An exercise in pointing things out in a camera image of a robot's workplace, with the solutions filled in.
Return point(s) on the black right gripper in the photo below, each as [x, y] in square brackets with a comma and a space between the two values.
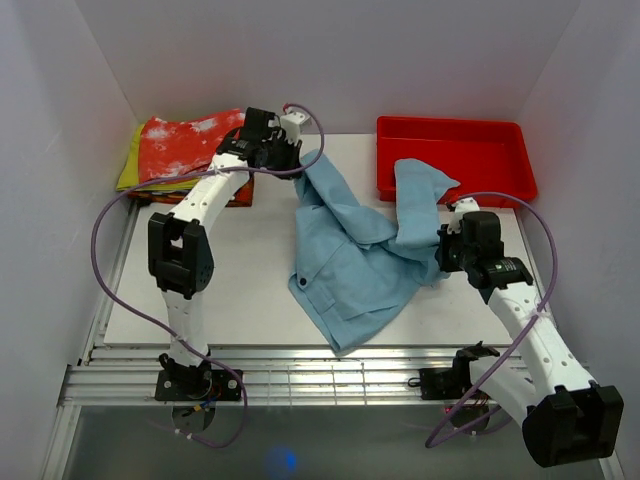
[444, 263]

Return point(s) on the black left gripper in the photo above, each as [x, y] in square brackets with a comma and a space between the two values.
[293, 151]

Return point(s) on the light blue trousers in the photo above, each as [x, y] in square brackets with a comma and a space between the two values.
[355, 269]

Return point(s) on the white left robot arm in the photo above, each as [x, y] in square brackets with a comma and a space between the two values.
[180, 257]

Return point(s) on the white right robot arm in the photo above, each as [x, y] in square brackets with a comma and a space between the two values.
[564, 414]

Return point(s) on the orange patterned folded trousers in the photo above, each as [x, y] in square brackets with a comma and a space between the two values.
[242, 198]

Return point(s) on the red white tie-dye trousers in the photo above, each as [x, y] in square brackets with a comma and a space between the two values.
[224, 121]

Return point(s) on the yellow green folded trousers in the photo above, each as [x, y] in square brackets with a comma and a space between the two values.
[129, 167]

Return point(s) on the red plastic tray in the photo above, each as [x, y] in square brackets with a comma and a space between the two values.
[481, 155]

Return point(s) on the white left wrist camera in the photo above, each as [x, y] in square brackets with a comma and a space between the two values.
[292, 124]

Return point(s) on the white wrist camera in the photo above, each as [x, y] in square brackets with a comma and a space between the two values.
[292, 124]
[459, 209]

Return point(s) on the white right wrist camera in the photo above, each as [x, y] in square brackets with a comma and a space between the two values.
[459, 209]

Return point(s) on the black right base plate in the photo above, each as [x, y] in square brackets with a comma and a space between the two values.
[441, 383]

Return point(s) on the aluminium rail frame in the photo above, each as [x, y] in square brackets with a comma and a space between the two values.
[311, 414]

